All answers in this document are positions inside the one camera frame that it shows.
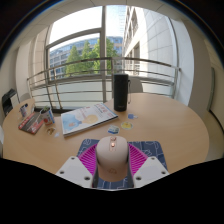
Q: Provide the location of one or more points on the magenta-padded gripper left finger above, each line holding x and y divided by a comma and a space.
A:
75, 170

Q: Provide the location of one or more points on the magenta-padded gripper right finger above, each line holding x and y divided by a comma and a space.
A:
150, 170

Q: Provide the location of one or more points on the white computer mouse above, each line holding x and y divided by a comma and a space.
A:
112, 155

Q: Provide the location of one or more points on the blue patterned mouse pad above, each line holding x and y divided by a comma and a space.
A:
151, 148

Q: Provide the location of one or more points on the small pale sticker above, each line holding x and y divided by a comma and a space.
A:
56, 135

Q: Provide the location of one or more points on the brown cutout sticker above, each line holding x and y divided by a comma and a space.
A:
50, 131

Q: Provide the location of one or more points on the round yellow sticker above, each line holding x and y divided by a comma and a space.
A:
126, 125

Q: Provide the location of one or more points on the light blue cover magazine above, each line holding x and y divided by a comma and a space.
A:
86, 118

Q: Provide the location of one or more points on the blue green sticker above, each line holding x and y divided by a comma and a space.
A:
113, 129

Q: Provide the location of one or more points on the small blue sticker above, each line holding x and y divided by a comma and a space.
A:
132, 116

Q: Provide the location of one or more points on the red cover magazine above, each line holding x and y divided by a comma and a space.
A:
30, 124

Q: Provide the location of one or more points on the black cylindrical bottle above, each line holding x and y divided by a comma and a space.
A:
121, 93

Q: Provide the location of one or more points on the white chair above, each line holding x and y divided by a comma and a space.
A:
25, 97
136, 86

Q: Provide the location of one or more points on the black printer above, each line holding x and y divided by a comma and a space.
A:
9, 101

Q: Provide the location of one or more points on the metal balcony railing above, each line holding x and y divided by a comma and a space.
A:
83, 61

